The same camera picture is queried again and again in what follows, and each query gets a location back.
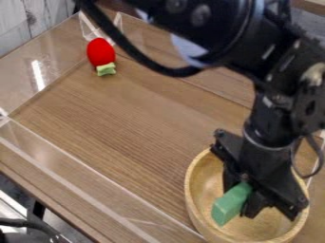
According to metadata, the black cable under table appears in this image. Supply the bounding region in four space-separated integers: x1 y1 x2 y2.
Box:
0 217 65 243

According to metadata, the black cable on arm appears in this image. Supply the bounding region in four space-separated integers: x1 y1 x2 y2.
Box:
291 132 325 180

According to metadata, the green rectangular block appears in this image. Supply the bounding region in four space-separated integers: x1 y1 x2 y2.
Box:
212 182 253 227

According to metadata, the red plush strawberry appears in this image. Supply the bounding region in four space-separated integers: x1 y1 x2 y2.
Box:
87 38 115 76

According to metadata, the black table leg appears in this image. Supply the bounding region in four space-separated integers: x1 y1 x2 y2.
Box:
32 200 46 219

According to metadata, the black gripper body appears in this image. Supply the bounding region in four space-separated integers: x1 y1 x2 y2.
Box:
212 129 309 221

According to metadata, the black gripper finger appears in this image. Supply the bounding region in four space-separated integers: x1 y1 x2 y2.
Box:
222 167 241 192
240 191 273 218

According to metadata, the brown wooden bowl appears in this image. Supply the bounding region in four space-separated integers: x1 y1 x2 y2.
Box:
185 149 311 243

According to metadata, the clear acrylic corner bracket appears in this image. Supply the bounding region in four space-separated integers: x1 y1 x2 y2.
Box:
78 10 125 47

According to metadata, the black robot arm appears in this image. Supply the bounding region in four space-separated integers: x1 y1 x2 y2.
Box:
77 0 325 218

